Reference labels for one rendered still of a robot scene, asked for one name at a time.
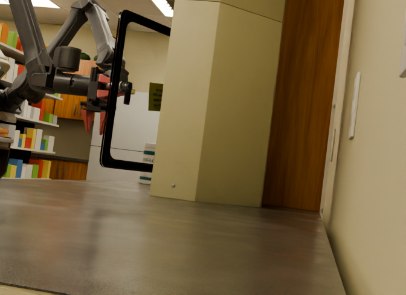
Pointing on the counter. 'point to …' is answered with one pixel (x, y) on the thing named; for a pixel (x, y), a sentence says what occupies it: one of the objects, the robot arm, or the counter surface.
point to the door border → (113, 89)
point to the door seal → (118, 90)
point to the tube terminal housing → (219, 96)
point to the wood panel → (303, 99)
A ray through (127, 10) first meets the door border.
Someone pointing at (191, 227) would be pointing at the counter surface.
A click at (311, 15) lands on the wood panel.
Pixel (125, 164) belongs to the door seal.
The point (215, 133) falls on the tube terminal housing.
